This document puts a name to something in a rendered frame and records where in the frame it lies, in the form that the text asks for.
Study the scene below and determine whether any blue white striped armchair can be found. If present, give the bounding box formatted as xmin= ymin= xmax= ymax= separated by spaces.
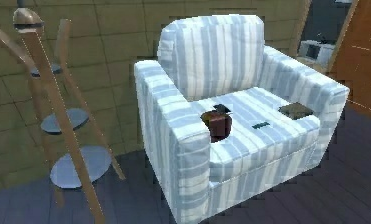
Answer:
xmin=133 ymin=13 xmax=351 ymax=224

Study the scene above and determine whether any dark teal remote control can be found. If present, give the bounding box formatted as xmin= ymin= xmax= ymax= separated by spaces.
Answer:
xmin=252 ymin=121 xmax=271 ymax=130

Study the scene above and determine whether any olive brown flat square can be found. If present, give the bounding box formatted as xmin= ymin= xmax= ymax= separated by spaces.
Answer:
xmin=278 ymin=102 xmax=315 ymax=121

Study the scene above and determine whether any wooden tripod shelf stand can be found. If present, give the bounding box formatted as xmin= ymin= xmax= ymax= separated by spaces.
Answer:
xmin=0 ymin=0 xmax=127 ymax=224

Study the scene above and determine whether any white microwave oven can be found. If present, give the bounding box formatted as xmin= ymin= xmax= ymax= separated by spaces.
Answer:
xmin=297 ymin=39 xmax=336 ymax=68

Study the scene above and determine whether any orange wooden door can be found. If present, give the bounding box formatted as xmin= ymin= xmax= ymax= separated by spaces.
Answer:
xmin=326 ymin=0 xmax=371 ymax=119

